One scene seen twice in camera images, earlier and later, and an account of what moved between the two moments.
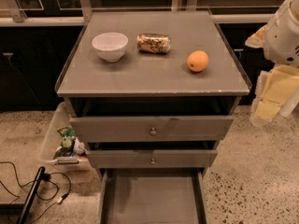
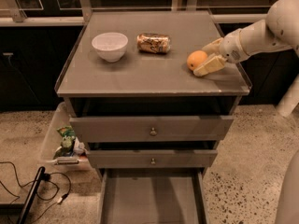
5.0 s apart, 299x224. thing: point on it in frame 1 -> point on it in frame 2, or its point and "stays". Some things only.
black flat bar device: [32, 195] stays
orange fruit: [197, 61] stays
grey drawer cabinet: [150, 94] stays
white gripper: [282, 39] -> [230, 48]
